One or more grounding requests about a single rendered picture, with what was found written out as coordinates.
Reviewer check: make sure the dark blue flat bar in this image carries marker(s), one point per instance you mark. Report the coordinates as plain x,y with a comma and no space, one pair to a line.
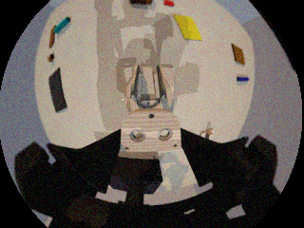
241,79

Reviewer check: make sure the yellow flat plate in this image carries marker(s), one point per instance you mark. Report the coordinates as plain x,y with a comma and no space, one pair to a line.
187,27

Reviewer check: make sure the teal block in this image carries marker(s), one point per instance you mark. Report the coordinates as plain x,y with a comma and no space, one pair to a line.
61,24

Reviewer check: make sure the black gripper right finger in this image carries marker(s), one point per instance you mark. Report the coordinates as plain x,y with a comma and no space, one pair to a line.
207,157

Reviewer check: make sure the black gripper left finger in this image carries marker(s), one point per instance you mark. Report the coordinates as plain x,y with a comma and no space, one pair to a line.
94,162

